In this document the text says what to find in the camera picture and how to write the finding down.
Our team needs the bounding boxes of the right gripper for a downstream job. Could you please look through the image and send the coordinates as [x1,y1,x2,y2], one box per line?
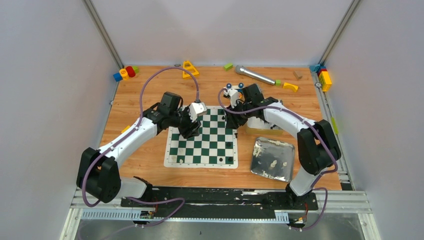
[224,100,252,130]

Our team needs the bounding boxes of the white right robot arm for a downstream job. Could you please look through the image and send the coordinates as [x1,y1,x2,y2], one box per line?
[217,83,342,209]

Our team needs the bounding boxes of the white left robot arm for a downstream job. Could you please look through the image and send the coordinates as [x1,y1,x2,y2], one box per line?
[76,92,207,207]

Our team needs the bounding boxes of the metal tin with black pieces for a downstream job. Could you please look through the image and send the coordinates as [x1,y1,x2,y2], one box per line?
[245,116,284,136]

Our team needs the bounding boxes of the green white chess mat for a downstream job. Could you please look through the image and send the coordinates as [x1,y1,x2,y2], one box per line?
[163,106,239,169]

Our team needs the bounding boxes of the toy block car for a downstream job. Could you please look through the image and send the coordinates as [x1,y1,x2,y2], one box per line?
[223,82,245,98]

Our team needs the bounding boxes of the silver microphone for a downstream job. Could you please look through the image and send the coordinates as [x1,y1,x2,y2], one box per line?
[235,65,276,86]

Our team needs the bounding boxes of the metal tin lid tray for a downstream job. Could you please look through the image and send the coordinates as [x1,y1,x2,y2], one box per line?
[250,137,295,183]

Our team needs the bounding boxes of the yellow arch block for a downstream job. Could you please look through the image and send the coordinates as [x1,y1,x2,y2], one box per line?
[282,82,299,93]

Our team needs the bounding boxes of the tan wooden block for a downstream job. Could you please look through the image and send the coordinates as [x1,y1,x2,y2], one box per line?
[293,70,303,80]

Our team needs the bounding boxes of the colourful cylinder block row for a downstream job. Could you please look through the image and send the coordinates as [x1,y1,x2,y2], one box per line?
[112,65,140,82]

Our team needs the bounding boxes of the yellow red blue brick tower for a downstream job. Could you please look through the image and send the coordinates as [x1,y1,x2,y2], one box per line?
[317,66,332,92]

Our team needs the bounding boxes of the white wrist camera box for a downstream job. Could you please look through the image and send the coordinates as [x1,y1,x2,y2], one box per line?
[188,102,208,122]

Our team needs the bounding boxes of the green block near wall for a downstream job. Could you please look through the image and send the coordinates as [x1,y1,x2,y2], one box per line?
[223,62,234,71]

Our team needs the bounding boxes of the yellow triangular frame block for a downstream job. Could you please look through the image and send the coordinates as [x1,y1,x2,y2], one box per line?
[182,60,200,79]

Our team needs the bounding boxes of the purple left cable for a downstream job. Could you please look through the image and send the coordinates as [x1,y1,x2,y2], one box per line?
[81,66,200,238]

